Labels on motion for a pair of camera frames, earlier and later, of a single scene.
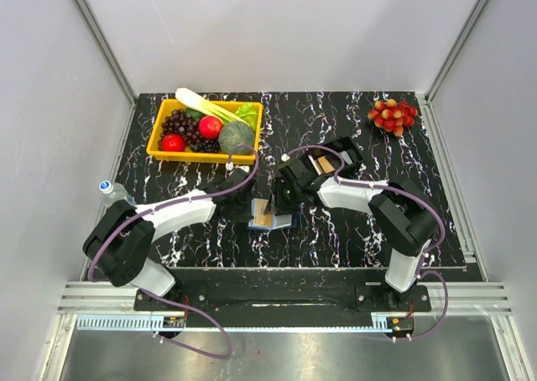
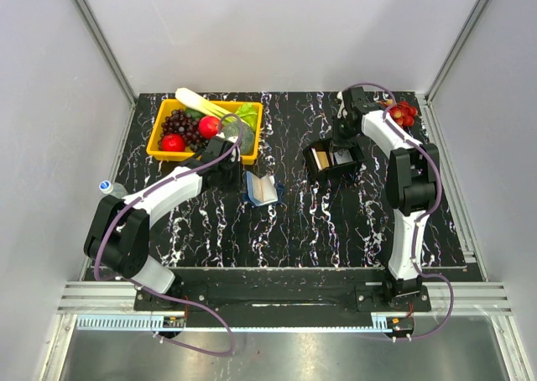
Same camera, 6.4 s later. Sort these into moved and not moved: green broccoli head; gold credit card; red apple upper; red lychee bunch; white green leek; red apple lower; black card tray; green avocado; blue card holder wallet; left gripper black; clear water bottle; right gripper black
Moved: right gripper black; left gripper black; blue card holder wallet; gold credit card
Not moved: black card tray; green avocado; white green leek; red apple upper; red lychee bunch; clear water bottle; green broccoli head; red apple lower
